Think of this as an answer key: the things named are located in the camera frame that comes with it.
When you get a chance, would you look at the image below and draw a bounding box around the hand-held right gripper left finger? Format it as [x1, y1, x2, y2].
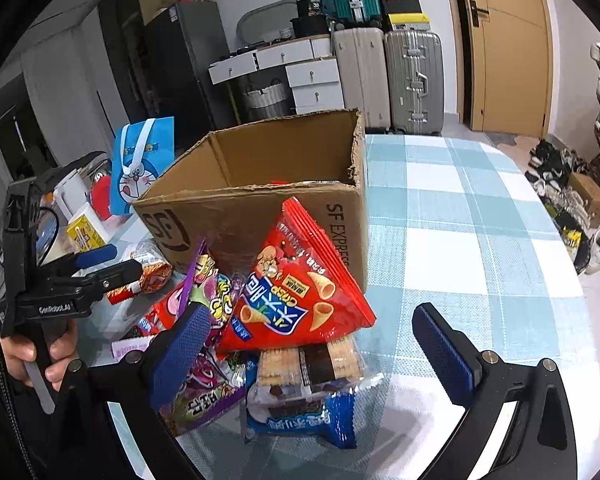
[55, 302, 213, 480]

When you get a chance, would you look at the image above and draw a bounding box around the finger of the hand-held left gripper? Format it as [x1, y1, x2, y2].
[81, 258, 145, 298]
[55, 244, 120, 278]

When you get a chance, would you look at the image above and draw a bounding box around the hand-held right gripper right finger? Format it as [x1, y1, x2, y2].
[412, 302, 581, 480]

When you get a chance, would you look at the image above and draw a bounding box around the red striped snack packet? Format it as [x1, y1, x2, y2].
[107, 240, 173, 306]

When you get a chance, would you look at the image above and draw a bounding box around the purple snack packet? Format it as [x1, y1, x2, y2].
[177, 237, 246, 333]
[157, 342, 248, 436]

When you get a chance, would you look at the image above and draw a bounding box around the red cookie packet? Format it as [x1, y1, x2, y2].
[125, 280, 201, 341]

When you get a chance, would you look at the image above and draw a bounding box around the pink snack packet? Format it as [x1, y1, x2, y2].
[111, 337, 153, 361]

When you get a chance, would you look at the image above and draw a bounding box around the brown cardboard box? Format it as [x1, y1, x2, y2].
[132, 107, 368, 293]

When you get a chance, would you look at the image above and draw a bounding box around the red cone snack bag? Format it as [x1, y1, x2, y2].
[215, 196, 377, 356]

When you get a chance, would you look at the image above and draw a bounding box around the blue snack packet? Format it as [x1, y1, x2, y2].
[245, 390, 357, 450]

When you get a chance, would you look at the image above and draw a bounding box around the person's left hand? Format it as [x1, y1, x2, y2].
[0, 317, 84, 393]

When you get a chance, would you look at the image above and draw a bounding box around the yellow carton box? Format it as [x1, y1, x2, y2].
[67, 212, 108, 253]

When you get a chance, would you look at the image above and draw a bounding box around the white jug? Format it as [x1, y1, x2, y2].
[55, 170, 92, 221]

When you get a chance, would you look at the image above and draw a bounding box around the blue cartoon tote bag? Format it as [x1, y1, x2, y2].
[111, 116, 175, 216]

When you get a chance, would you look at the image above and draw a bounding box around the checked tablecloth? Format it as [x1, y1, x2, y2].
[107, 132, 598, 480]

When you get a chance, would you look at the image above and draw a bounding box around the dark grey refrigerator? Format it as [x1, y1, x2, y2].
[145, 1, 236, 146]

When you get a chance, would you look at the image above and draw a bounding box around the small cardboard box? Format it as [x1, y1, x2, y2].
[570, 172, 600, 221]

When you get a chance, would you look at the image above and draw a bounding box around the pile of shoes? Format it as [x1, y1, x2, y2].
[525, 139, 600, 276]

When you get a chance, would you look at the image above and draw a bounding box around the woven laundry basket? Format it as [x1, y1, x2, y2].
[242, 82, 293, 111]

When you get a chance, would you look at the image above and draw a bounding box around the white drawer cabinet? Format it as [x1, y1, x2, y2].
[209, 35, 346, 116]

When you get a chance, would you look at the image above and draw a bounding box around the silver suitcase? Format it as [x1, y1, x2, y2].
[384, 29, 445, 136]

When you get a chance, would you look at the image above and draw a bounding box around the grey oval basin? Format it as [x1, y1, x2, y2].
[236, 2, 301, 43]

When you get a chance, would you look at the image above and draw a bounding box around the beige suitcase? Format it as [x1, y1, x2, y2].
[332, 26, 393, 131]

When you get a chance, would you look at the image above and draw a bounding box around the wooden door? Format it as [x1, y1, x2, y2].
[455, 0, 553, 138]

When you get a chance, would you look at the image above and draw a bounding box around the black bag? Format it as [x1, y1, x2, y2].
[290, 0, 331, 38]

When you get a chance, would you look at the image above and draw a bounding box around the yellow and black box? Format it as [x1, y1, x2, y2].
[387, 11, 431, 33]

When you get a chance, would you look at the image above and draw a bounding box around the black shoebox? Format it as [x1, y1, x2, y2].
[382, 0, 423, 16]

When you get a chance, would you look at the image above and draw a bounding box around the black cable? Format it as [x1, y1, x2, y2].
[0, 300, 38, 480]

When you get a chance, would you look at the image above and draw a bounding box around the black door handle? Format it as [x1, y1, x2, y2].
[469, 0, 490, 28]

